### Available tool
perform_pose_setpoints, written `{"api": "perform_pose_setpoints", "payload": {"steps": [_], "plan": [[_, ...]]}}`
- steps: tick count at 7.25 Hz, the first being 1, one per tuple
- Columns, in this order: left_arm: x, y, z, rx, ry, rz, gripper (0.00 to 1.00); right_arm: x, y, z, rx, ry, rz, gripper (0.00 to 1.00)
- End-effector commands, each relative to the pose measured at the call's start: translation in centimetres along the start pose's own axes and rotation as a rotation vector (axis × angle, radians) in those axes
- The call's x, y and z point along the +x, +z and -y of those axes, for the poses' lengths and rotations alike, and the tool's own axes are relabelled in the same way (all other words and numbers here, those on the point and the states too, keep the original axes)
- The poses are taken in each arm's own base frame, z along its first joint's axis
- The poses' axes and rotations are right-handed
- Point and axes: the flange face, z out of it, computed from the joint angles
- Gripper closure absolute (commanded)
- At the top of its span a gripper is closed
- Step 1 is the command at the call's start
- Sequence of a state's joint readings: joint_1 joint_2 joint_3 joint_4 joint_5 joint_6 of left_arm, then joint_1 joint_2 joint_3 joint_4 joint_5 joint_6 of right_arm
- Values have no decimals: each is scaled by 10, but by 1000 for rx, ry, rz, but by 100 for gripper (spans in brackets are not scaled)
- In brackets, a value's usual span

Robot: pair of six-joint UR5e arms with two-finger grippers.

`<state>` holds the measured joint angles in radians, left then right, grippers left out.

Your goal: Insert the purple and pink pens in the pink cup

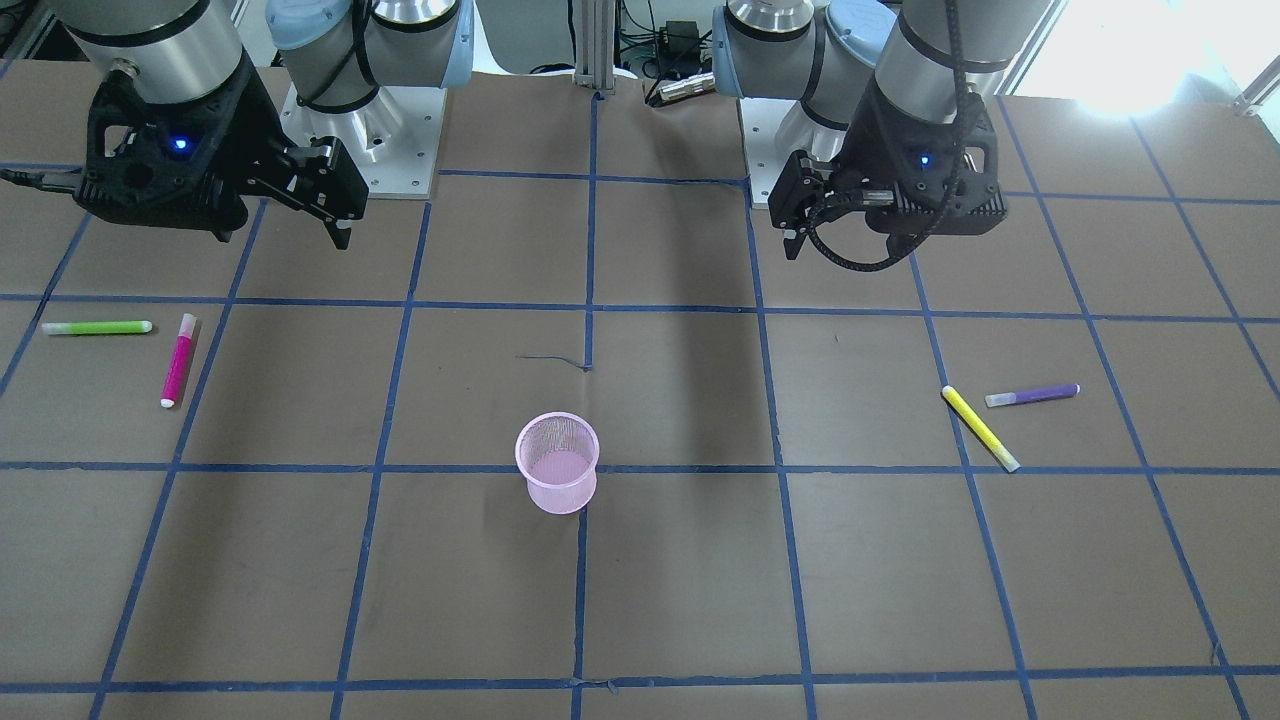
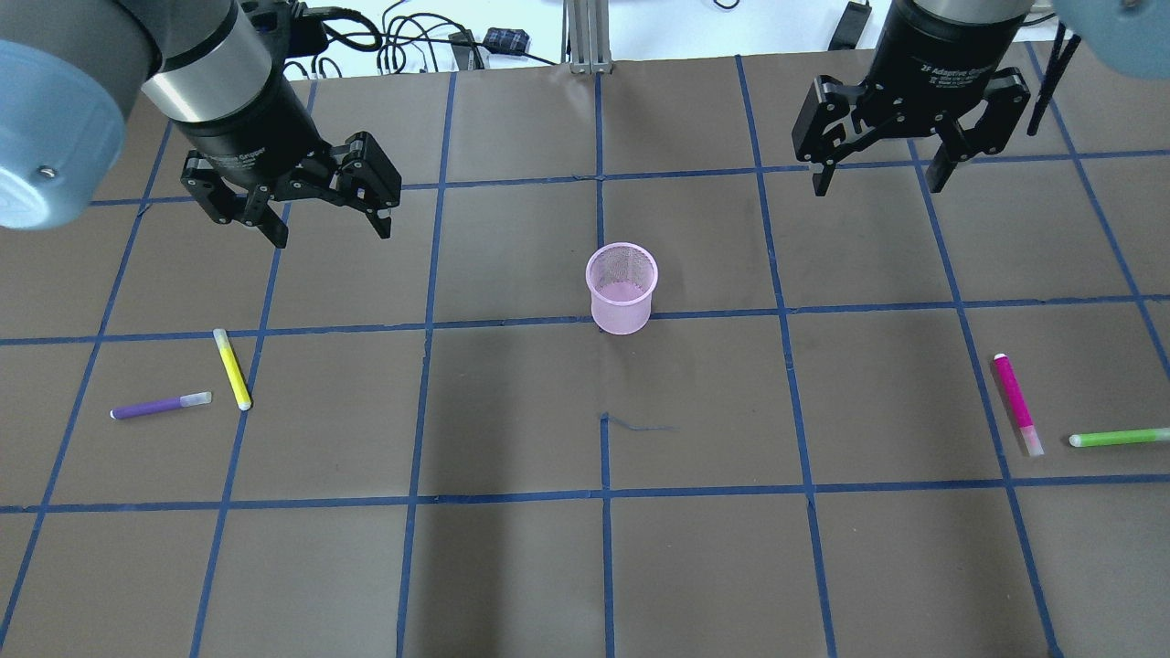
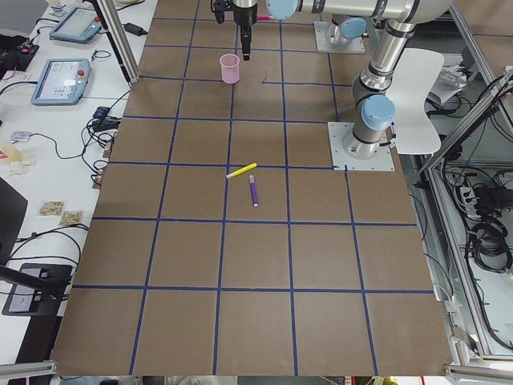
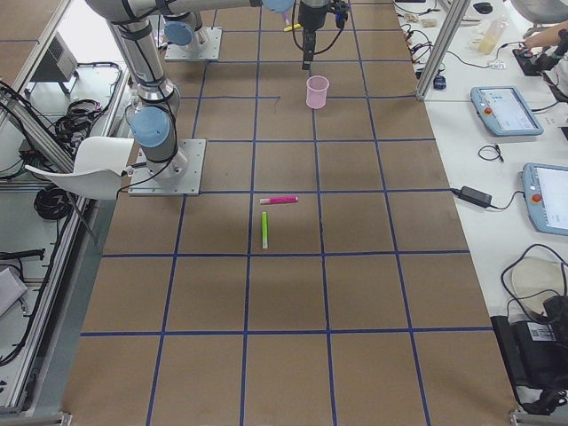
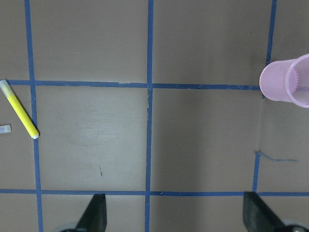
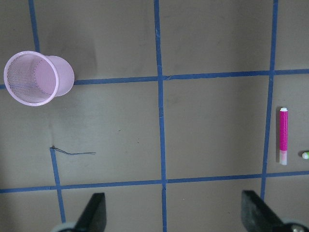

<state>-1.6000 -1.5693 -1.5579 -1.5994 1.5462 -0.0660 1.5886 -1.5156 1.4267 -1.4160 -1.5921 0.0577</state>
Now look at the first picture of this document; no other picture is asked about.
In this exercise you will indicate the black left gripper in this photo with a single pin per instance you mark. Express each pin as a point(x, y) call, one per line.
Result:
point(868, 135)

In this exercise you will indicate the pink mesh cup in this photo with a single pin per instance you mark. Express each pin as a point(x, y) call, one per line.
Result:
point(557, 454)

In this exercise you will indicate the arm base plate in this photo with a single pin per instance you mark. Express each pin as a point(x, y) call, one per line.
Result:
point(395, 140)
point(771, 130)

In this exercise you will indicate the aluminium frame post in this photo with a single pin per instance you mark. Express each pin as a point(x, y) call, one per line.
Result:
point(594, 44)

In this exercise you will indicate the green marker pen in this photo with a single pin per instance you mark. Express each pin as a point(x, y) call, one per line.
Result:
point(96, 328)

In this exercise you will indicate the yellow marker pen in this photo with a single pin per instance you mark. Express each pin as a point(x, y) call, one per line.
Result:
point(980, 429)

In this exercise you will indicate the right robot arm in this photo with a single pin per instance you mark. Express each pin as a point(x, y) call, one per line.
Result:
point(317, 105)

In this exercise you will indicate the pink marker pen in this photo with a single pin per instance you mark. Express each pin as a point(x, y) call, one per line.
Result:
point(182, 355)

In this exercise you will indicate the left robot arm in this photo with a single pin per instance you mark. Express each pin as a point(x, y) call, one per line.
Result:
point(924, 55)

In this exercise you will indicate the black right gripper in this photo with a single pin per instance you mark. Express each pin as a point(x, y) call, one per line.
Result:
point(254, 122)

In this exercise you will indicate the purple marker pen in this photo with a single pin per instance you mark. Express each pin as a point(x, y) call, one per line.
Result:
point(1033, 395)

